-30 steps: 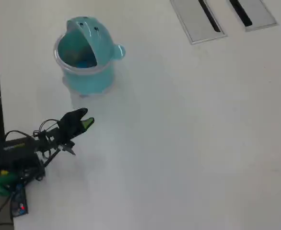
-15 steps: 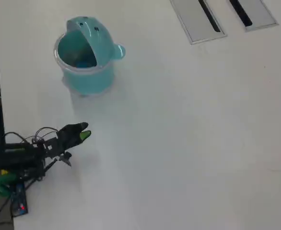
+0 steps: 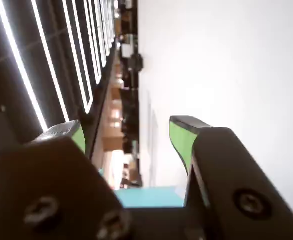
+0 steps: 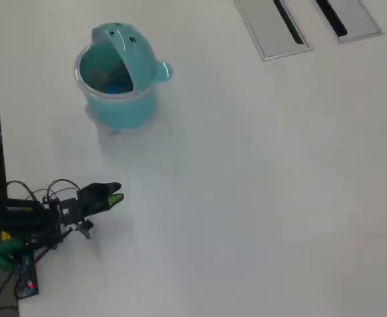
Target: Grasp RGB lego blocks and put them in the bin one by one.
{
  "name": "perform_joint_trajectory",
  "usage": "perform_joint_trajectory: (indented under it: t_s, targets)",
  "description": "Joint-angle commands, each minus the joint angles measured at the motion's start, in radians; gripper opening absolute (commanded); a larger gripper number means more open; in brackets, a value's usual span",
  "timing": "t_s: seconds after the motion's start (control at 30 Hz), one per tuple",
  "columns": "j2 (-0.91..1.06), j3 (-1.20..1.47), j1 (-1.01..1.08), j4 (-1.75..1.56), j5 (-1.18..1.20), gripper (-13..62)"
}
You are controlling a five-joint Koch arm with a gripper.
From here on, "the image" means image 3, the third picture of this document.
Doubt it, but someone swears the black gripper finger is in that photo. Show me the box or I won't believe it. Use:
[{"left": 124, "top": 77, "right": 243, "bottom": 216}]
[
  {"left": 0, "top": 119, "right": 135, "bottom": 240},
  {"left": 169, "top": 115, "right": 293, "bottom": 240}
]

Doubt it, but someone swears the teal whale-shaped trash bin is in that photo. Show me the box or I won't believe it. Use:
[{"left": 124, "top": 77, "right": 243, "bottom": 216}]
[{"left": 113, "top": 186, "right": 186, "bottom": 209}]

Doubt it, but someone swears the rectangular ceiling light strip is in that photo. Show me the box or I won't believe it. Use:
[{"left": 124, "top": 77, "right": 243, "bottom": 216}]
[
  {"left": 0, "top": 0, "right": 71, "bottom": 132},
  {"left": 61, "top": 0, "right": 94, "bottom": 115},
  {"left": 82, "top": 0, "right": 103, "bottom": 85}
]

